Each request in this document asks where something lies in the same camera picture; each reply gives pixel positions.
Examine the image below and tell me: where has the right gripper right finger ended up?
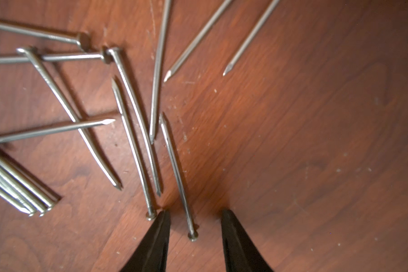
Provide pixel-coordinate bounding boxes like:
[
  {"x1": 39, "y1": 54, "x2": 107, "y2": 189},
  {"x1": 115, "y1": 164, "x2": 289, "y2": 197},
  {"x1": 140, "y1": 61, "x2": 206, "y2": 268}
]
[{"x1": 221, "y1": 209, "x2": 273, "y2": 272}]

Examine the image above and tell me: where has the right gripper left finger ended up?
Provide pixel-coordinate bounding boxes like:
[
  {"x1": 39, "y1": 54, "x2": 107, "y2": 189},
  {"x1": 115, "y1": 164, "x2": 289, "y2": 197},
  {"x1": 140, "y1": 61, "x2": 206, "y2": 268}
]
[{"x1": 120, "y1": 210, "x2": 171, "y2": 272}]

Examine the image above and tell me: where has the steel nail bundle nail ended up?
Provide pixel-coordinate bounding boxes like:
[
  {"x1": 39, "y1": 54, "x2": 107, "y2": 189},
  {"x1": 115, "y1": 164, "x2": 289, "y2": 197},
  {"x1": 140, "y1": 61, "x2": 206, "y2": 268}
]
[{"x1": 0, "y1": 159, "x2": 57, "y2": 216}]

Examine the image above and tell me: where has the steel nail upper pair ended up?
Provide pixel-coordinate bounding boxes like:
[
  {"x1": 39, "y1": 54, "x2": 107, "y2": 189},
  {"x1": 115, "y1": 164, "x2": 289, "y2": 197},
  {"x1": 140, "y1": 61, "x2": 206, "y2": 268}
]
[{"x1": 223, "y1": 0, "x2": 280, "y2": 76}]

